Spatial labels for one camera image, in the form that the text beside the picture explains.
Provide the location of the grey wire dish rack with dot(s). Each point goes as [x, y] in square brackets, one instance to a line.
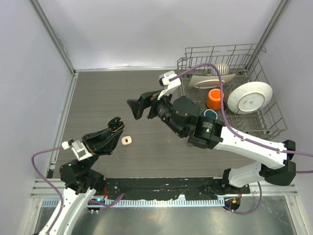
[244, 64]

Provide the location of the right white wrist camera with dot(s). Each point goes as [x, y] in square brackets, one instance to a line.
[169, 82]

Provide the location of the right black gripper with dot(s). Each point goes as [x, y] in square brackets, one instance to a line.
[145, 100]

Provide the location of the teal mug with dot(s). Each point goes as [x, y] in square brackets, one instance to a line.
[210, 114]

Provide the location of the beige earbud charging case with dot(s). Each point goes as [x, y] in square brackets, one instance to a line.
[127, 140]

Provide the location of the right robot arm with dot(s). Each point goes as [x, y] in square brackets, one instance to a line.
[183, 117]

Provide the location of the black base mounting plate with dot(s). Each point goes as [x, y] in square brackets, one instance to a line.
[164, 189]

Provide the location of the orange mug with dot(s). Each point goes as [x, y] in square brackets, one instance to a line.
[214, 99]

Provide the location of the black earbud charging case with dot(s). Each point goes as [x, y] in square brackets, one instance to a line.
[116, 124]

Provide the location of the striped ceramic mug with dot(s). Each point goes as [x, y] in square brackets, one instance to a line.
[223, 69]

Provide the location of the white slotted cable duct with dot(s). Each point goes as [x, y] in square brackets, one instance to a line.
[180, 202]

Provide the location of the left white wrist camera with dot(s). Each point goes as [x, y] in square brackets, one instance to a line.
[78, 148]

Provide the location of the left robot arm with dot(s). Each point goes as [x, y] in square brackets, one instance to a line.
[81, 182]

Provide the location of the white square plate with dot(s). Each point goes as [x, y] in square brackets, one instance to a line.
[208, 82]

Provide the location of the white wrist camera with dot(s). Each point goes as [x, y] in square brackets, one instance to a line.
[169, 82]
[78, 148]

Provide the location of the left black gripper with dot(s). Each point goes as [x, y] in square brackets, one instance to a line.
[101, 142]

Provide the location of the white round plate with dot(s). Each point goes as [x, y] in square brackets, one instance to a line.
[249, 98]

